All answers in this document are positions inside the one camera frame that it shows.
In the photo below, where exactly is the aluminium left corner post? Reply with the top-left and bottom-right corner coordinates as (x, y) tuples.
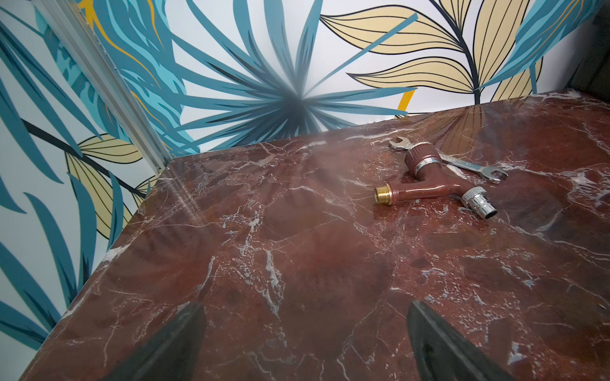
(33, 0), (172, 173)

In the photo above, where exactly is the silver open-end wrench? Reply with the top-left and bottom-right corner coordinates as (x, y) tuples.
(389, 137), (508, 184)

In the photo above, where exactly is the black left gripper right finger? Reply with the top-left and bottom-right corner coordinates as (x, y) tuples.
(407, 300), (513, 380)

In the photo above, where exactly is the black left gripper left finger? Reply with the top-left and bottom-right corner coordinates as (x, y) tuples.
(104, 303), (207, 380)

